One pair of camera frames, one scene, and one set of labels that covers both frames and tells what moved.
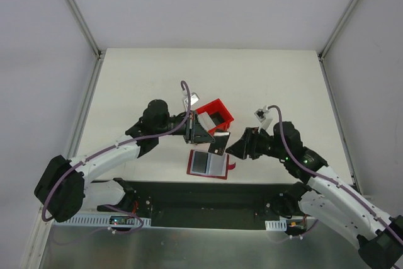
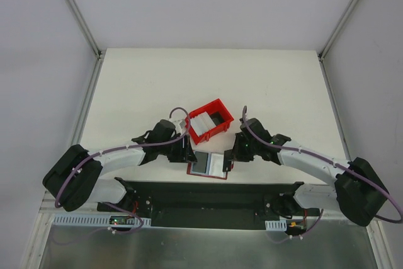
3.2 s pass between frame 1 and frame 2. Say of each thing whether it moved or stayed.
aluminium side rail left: stayed
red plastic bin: stayed
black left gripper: moved
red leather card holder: stayed
